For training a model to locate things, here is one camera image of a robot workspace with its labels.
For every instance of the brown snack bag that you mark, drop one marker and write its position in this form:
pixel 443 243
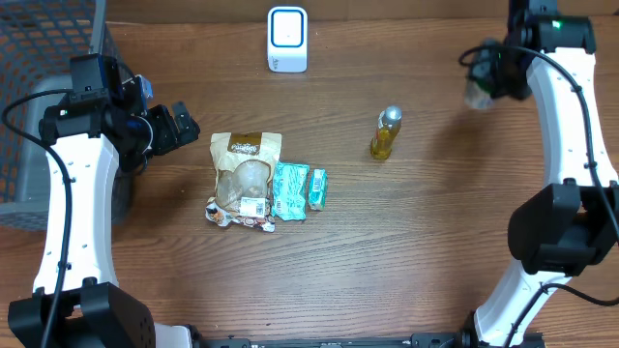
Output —
pixel 245 164

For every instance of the dark grey mesh plastic basket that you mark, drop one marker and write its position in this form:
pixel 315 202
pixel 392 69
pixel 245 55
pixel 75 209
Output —
pixel 38 41

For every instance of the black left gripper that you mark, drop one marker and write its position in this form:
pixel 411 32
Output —
pixel 189 130

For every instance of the teal tissue packet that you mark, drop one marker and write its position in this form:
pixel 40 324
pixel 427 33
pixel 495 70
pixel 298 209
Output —
pixel 289 191

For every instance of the green lid white jar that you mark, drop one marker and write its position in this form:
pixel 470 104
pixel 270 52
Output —
pixel 476 97

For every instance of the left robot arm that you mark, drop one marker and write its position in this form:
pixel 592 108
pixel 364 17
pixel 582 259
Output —
pixel 101 127

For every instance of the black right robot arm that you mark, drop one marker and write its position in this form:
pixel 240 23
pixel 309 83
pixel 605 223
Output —
pixel 572 222

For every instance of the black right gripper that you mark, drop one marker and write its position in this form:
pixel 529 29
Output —
pixel 488 73

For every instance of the green white tissue pack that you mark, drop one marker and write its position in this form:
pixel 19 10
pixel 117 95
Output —
pixel 318 187

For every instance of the white barcode scanner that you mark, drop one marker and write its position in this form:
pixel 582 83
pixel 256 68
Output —
pixel 287 39

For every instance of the yellow liquid bottle grey cap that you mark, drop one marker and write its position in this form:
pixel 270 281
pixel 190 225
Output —
pixel 388 127

